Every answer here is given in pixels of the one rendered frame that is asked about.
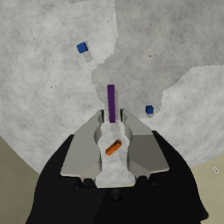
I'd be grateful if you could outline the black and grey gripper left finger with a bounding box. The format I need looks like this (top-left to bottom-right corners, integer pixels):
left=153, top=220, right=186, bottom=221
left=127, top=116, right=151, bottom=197
left=25, top=109, right=104, bottom=224

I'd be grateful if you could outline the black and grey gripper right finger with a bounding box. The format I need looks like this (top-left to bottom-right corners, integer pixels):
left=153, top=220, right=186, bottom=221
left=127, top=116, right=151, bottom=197
left=120, top=108, right=209, bottom=221

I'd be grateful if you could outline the orange rod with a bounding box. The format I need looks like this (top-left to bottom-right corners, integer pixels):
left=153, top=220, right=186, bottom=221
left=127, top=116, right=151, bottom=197
left=105, top=140, right=122, bottom=156

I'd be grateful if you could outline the small blue cube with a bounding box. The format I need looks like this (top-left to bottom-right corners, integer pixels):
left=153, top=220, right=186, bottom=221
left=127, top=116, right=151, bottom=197
left=76, top=42, right=88, bottom=53
left=145, top=105, right=154, bottom=114

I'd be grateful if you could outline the purple rod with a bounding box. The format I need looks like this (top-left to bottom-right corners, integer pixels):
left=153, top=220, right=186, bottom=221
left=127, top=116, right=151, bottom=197
left=107, top=85, right=116, bottom=123

